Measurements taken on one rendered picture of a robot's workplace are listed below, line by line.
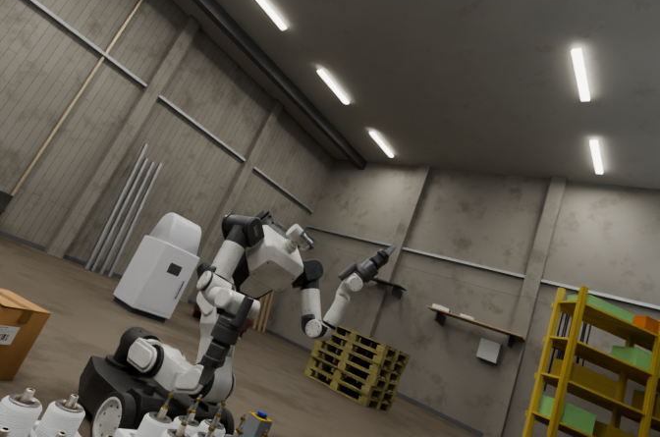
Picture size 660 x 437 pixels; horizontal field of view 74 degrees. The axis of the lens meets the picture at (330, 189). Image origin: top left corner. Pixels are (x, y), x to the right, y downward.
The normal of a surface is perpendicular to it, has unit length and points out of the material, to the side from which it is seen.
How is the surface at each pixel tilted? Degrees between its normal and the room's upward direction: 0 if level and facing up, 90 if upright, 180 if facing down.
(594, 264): 90
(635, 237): 90
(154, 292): 90
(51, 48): 90
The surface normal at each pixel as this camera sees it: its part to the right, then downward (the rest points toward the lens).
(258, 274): 0.29, 0.56
